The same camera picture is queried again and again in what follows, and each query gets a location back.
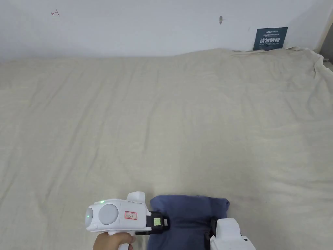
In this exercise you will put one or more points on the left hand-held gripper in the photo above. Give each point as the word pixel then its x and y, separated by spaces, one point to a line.
pixel 114 215

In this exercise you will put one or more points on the bed with beige sheet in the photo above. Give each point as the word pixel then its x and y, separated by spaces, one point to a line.
pixel 161 122

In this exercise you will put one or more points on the person's left hand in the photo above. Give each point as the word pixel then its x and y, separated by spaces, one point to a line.
pixel 112 242

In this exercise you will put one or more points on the dark teal wall sign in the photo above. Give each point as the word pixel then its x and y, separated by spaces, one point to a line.
pixel 269 38

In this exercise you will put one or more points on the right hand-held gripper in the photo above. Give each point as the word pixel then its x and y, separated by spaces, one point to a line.
pixel 229 235

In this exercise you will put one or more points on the dark blue shirt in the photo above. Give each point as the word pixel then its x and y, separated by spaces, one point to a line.
pixel 188 222

